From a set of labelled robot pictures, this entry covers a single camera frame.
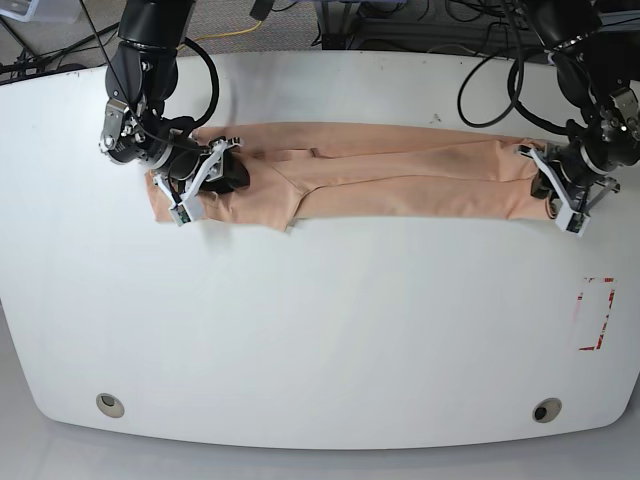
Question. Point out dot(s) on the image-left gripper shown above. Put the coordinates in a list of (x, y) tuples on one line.
[(183, 163)]

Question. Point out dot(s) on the clear plastic storage box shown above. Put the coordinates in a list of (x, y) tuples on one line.
[(48, 11)]

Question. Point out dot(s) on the red tape rectangle marking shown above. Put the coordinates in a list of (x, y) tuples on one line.
[(592, 312)]

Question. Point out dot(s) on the left table cable grommet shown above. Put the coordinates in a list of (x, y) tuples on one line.
[(110, 406)]

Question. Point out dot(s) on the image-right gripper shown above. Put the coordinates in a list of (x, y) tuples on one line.
[(574, 172)]

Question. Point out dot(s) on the image-right white wrist camera mount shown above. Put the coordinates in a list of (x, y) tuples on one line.
[(569, 211)]

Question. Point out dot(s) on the peach T-shirt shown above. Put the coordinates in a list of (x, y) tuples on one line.
[(334, 170)]

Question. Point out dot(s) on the black tripod stand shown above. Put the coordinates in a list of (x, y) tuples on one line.
[(31, 64)]

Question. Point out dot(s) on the image-left white wrist camera mount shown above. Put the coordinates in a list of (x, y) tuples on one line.
[(184, 206)]

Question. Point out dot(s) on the right table cable grommet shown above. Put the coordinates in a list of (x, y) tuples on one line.
[(547, 410)]

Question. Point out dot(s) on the table cable grommet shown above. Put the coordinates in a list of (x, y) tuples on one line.
[(547, 410), (110, 406)]

